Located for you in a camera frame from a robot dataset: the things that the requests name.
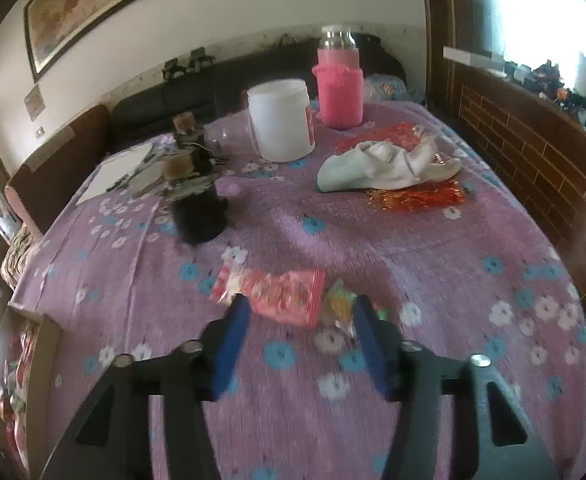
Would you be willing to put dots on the pink knitted-sleeve bottle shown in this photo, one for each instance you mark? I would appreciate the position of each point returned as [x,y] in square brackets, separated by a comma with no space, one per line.
[339,78]

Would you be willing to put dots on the patterned blanket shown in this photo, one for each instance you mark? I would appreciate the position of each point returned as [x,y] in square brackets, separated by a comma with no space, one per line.
[17,256]

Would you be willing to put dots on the grey notebook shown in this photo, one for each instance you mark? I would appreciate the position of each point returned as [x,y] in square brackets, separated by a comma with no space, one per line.
[149,178]

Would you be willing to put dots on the clear yellow pastry packet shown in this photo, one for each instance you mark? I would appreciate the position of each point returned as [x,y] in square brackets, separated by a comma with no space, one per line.
[337,308]

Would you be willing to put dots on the black sofa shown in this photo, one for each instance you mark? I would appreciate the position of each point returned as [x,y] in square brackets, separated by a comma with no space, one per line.
[215,92]

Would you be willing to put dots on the white paper sheet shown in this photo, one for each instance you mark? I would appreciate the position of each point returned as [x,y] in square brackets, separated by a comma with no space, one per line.
[114,169]

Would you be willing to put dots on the purple floral tablecloth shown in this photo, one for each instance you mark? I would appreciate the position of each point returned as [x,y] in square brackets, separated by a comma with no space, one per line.
[477,277]

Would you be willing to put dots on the black canister rear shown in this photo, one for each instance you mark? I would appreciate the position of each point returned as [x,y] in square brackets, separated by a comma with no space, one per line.
[189,136]

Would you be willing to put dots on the black canister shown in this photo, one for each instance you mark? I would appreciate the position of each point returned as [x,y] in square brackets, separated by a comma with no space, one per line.
[198,211]
[189,136]

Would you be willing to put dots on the red shiny wrapper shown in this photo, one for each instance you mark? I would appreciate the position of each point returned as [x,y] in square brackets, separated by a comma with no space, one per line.
[451,192]

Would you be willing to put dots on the brown cardboard tray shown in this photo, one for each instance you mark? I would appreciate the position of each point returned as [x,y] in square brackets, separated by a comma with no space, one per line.
[28,349]

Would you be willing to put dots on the white crumpled cloth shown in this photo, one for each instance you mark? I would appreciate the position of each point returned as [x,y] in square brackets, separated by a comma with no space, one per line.
[384,166]

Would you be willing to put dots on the white plastic jar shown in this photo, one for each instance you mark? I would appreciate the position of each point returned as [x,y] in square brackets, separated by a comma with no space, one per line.
[280,123]

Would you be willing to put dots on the pink white snack packet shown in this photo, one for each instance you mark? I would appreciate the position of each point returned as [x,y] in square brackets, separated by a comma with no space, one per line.
[293,298]

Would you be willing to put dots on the brown armchair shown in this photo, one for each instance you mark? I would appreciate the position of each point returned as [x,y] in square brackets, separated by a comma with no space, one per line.
[48,179]

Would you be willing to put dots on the small wall plaque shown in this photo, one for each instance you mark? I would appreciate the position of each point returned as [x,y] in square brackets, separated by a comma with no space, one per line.
[34,103]

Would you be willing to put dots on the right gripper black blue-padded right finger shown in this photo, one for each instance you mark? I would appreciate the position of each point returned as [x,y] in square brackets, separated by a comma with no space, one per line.
[491,435]

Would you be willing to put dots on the black canister front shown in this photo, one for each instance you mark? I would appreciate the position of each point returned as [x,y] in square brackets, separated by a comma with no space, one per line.
[198,211]

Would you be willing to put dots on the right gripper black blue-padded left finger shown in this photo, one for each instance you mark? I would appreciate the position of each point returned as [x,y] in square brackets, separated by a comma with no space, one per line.
[109,435]

